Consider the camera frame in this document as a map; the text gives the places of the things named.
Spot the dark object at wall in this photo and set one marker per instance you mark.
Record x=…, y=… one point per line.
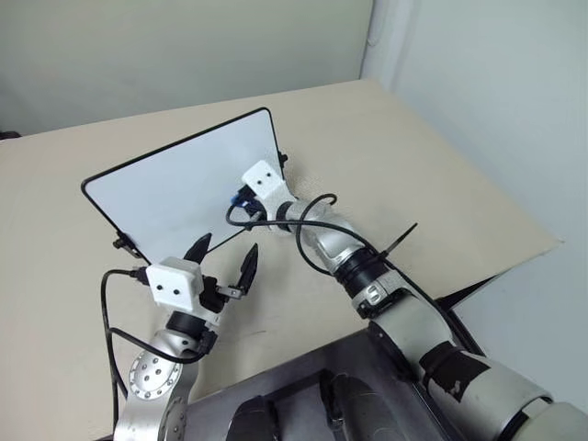
x=9, y=134

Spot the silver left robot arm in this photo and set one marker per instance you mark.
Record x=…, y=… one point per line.
x=151, y=372

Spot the black zip tie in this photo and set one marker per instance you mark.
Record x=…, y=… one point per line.
x=399, y=240

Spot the black whiteboard stand clamp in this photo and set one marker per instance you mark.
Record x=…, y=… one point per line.
x=122, y=242
x=283, y=157

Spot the white whiteboard with black frame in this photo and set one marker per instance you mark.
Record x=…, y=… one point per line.
x=184, y=193

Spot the silver robot body plate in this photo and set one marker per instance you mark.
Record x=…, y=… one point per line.
x=294, y=367

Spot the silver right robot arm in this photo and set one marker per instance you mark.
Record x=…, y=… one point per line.
x=413, y=321

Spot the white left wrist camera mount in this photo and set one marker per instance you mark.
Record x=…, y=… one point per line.
x=177, y=280

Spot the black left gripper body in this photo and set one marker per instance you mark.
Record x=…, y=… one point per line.
x=212, y=294

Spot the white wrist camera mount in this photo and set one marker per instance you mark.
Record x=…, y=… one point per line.
x=266, y=179
x=177, y=280

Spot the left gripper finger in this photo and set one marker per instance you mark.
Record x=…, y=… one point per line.
x=199, y=250
x=248, y=268

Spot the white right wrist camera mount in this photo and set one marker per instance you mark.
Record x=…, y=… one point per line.
x=266, y=179

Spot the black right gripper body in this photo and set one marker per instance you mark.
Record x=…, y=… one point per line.
x=255, y=206

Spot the dark rounded shape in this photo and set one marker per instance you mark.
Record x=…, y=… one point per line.
x=363, y=404
x=252, y=420

